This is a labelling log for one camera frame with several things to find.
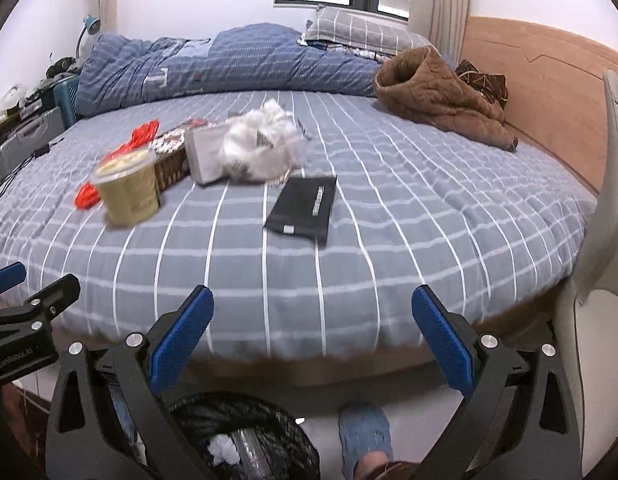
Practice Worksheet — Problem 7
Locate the person's leg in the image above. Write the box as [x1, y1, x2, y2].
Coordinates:
[354, 450, 430, 480]

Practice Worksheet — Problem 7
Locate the dark plaid cloth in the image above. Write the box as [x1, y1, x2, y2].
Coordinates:
[309, 40, 390, 63]

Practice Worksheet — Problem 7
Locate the wooden headboard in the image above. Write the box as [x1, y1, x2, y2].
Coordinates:
[459, 16, 618, 196]

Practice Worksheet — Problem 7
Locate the dark clutter pile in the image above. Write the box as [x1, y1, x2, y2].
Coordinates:
[39, 55, 82, 83]

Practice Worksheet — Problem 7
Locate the blue slipper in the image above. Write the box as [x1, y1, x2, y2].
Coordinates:
[338, 401, 394, 478]

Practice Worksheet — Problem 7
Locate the brown quilted jacket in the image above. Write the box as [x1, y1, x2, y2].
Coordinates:
[374, 46, 520, 153]

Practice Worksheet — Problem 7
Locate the grey suitcase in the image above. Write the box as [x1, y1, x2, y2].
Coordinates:
[0, 105, 64, 186]

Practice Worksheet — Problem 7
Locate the blue desk lamp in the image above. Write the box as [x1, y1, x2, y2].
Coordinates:
[76, 15, 102, 58]

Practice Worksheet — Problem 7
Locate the brown checkered box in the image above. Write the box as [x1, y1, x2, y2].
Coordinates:
[149, 127, 192, 193]

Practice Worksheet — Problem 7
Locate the black pouch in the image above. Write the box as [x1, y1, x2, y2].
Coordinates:
[264, 175, 338, 246]

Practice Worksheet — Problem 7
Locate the white plastic bag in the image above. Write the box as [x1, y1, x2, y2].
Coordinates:
[220, 99, 310, 183]

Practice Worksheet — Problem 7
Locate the blue striped duvet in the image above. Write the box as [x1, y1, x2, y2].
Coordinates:
[75, 22, 384, 116]

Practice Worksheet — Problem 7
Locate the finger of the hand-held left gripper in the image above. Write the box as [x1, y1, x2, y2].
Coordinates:
[0, 274, 80, 345]
[0, 261, 27, 297]

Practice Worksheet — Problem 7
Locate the grey checked pillow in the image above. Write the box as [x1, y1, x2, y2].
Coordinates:
[301, 5, 432, 61]

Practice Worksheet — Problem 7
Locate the crumpled white tissue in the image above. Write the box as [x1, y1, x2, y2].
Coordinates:
[206, 434, 240, 466]

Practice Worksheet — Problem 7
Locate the beige paper cup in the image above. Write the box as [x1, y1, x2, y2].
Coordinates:
[91, 149, 160, 226]

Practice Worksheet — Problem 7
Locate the white cardboard box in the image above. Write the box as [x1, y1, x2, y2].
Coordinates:
[184, 124, 230, 186]

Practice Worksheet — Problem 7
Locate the white round object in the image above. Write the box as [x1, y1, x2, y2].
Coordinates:
[0, 84, 27, 121]

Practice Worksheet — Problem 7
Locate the bin with black bag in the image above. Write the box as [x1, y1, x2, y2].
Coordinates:
[166, 395, 322, 480]

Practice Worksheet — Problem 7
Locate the black cable with adapter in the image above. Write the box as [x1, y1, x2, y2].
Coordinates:
[0, 142, 52, 206]

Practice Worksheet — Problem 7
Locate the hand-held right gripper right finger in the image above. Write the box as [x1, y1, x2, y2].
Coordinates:
[411, 285, 584, 480]

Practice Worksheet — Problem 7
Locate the red plastic bag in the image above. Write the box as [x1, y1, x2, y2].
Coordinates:
[74, 119, 162, 210]

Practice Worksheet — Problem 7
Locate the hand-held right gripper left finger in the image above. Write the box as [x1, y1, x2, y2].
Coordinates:
[45, 285, 224, 480]

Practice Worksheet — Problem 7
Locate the white chair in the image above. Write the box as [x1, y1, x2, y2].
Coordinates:
[554, 69, 618, 480]

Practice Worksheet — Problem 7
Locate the dark brown patterned cloth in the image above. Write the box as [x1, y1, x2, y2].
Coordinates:
[456, 60, 510, 111]

